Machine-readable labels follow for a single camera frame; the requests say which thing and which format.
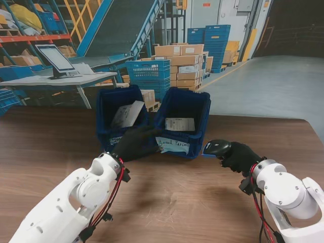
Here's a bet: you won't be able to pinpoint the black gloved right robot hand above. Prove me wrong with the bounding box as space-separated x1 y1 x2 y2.
219 141 263 177

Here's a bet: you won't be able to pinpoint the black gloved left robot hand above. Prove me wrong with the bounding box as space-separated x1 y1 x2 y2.
111 125 165 163

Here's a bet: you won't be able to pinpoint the black and blue barcode scanner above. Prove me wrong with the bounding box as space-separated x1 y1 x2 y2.
201 139 232 159

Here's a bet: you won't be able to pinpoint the white plastic mailer bag parcel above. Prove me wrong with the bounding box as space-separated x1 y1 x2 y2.
110 100 145 129

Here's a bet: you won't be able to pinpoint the tall cardboard box white label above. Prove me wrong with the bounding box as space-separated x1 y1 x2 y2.
164 116 196 132

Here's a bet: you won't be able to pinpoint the paper label boxed parcels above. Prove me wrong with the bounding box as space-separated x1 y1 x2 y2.
154 136 190 154

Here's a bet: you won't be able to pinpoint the blue bin labelled bagged parcels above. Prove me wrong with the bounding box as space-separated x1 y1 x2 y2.
95 85 150 152

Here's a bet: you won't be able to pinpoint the blue bin labelled boxed parcels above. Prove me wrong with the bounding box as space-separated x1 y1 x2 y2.
151 86 211 160

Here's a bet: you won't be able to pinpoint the printed warehouse backdrop banner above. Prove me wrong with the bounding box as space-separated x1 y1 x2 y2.
0 0 324 120

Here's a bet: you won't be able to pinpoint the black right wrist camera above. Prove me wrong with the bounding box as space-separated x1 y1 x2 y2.
239 178 255 196

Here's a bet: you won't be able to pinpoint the red black left arm cable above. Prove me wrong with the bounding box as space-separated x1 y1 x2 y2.
78 158 127 243

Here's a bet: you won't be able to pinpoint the red black arm cable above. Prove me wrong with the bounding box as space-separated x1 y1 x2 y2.
249 164 281 243
78 158 127 243

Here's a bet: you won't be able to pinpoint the red black right arm cable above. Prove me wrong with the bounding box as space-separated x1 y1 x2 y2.
249 164 281 243

